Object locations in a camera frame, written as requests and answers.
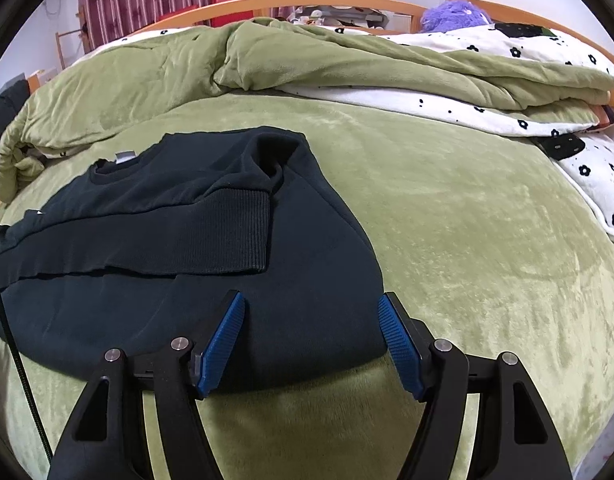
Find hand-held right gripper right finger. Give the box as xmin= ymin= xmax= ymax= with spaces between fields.
xmin=378 ymin=292 xmax=574 ymax=480

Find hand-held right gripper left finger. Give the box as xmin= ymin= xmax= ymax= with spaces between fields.
xmin=47 ymin=290 xmax=246 ymax=480

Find black sweatshirt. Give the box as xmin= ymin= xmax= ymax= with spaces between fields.
xmin=0 ymin=127 xmax=388 ymax=395

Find green plush bed sheet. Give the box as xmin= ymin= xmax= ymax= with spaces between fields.
xmin=0 ymin=92 xmax=614 ymax=480

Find white floral pillow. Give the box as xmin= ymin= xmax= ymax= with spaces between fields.
xmin=532 ymin=130 xmax=614 ymax=243

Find green quilt with floral lining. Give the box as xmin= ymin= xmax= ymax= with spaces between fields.
xmin=0 ymin=20 xmax=614 ymax=201

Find black jacket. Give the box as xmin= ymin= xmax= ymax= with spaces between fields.
xmin=0 ymin=80 xmax=30 ymax=143

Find wooden coat rack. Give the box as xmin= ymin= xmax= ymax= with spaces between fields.
xmin=54 ymin=7 xmax=90 ymax=71

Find purple plush toy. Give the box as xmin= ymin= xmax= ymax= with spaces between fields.
xmin=419 ymin=0 xmax=492 ymax=33

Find pile of boxes and papers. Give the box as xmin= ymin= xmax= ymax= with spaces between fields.
xmin=289 ymin=0 xmax=392 ymax=28

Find black cable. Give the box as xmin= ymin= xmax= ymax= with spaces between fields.
xmin=0 ymin=245 xmax=52 ymax=480

